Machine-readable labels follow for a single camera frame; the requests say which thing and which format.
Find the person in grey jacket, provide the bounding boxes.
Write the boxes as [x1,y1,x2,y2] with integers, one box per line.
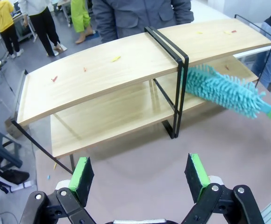
[92,0,194,44]

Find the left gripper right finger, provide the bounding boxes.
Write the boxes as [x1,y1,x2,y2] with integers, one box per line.
[181,153,266,224]

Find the two-tier wood metal shelf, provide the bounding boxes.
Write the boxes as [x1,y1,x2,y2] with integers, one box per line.
[11,27,185,175]
[144,14,271,140]

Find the grey plastic stool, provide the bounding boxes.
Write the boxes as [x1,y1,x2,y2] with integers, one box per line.
[0,130,23,172]

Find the bystander white top black trousers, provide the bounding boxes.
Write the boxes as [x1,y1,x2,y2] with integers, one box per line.
[18,0,62,57]

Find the white bar with black marks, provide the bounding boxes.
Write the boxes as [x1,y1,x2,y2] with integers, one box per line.
[0,169,33,194]

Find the bystander in yellow hoodie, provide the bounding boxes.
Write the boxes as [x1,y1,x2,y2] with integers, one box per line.
[0,0,24,59]

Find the black bag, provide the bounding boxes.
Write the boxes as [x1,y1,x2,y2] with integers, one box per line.
[0,169,30,187]

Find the brown cardboard box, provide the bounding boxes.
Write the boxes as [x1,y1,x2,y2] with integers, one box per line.
[4,116,21,139]

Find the grey office desk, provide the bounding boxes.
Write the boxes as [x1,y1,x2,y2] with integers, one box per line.
[9,9,37,43]

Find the bystander in dark top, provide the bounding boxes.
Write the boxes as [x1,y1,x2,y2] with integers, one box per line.
[251,0,271,87]

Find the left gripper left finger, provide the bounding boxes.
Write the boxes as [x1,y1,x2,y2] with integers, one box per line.
[20,156,96,224]

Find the long teal microfiber duster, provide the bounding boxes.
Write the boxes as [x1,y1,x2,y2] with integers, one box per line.
[184,64,271,123]

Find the bystander in lime green trousers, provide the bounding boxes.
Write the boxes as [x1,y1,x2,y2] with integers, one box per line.
[70,0,96,45]

